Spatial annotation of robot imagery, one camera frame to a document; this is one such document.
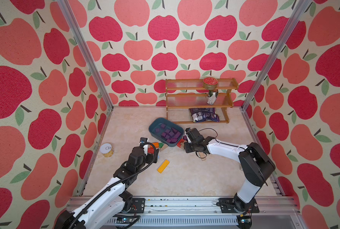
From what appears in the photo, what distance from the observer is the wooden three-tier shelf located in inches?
41.5

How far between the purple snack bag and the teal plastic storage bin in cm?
14

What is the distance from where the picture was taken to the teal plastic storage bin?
99cm
